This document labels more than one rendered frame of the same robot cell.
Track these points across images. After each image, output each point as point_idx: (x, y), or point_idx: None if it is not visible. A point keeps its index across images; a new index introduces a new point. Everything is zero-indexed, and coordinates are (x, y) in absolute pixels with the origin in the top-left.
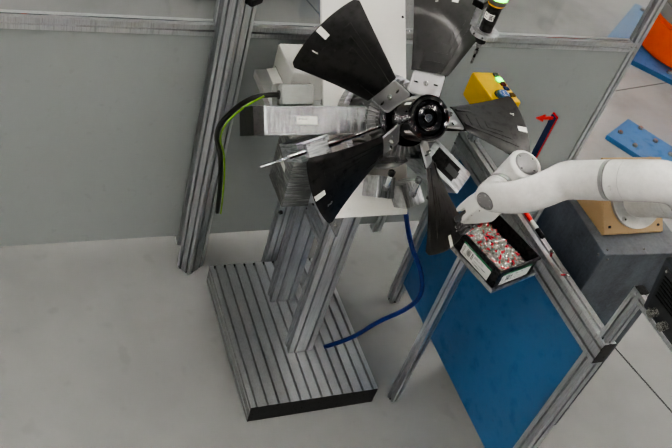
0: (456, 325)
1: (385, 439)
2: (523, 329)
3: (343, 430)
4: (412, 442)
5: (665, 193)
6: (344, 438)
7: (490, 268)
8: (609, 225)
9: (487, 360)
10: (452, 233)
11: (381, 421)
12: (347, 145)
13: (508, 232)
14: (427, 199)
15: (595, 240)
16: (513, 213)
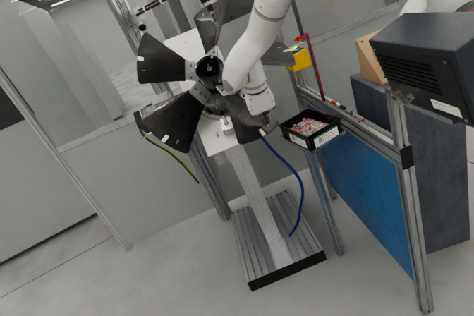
0: (353, 194)
1: (338, 282)
2: (370, 174)
3: (310, 283)
4: (357, 279)
5: None
6: (311, 288)
7: (303, 139)
8: (384, 76)
9: (372, 207)
10: (263, 128)
11: (334, 270)
12: (202, 113)
13: (319, 116)
14: None
15: (377, 89)
16: (241, 80)
